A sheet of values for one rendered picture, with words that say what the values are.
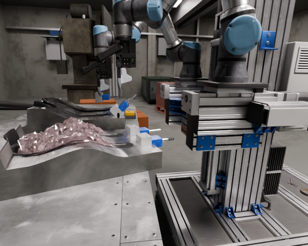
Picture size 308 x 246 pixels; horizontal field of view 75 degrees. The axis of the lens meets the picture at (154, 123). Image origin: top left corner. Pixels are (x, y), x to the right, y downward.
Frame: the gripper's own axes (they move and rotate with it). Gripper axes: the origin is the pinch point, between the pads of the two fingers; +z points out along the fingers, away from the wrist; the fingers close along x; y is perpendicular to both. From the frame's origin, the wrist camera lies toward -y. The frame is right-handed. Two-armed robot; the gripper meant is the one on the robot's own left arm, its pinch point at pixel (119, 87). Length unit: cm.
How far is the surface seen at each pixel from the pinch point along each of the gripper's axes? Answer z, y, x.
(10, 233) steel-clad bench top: 21, -17, -56
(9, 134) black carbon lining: 10.4, -29.1, -30.9
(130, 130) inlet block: 13.3, 4.5, -20.2
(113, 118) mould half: 12.1, -2.5, -6.9
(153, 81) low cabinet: 28, 83, 550
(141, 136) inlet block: 12.6, 7.7, -29.5
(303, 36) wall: -132, 628, 606
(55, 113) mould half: 9.8, -25.0, -7.0
